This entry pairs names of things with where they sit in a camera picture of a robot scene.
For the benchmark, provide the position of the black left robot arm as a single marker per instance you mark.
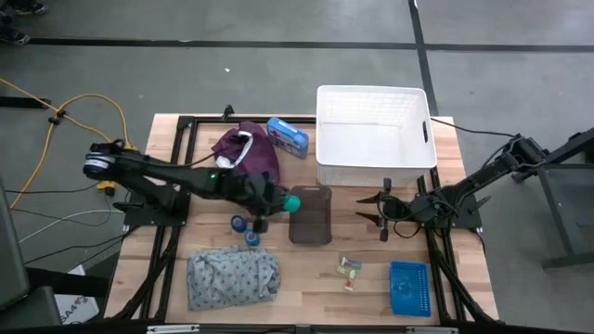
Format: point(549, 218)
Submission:
point(185, 178)

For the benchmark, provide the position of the grey striped patterned gown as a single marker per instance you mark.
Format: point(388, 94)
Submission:
point(232, 278)

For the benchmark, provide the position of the black aluminium table frame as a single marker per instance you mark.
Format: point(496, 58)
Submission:
point(184, 123)

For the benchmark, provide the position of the black floor bar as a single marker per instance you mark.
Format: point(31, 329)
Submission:
point(23, 102)

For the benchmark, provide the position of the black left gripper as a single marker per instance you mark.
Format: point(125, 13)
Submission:
point(253, 195)

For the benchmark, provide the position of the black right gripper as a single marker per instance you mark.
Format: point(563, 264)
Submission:
point(420, 206)

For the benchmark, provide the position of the teal bandage roll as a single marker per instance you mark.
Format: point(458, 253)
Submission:
point(293, 204)

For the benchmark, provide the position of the dark metal side stand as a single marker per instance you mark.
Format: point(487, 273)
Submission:
point(566, 209)

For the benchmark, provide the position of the smoky grey translucent bin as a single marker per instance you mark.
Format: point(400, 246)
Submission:
point(311, 222)

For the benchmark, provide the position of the small clear medicine sachet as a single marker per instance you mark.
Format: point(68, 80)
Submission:
point(351, 264)

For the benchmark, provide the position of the blue first aid kit box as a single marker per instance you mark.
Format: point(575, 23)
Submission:
point(287, 137)

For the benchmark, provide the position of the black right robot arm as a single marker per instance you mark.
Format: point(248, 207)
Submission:
point(482, 176)

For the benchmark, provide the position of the large white perforated plastic basket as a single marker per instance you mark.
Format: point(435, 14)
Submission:
point(371, 148)

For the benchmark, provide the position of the white printed cardboard box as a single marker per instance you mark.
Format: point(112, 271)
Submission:
point(76, 308)

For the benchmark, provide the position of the small blue plastic basket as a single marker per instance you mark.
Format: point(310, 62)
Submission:
point(410, 290)

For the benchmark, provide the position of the dark grey chair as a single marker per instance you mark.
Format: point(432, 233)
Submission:
point(14, 269)

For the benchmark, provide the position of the person's shoe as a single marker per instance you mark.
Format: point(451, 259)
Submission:
point(30, 7)
point(14, 36)

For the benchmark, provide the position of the blue bandage roll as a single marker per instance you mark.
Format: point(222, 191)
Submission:
point(252, 238)
point(238, 224)

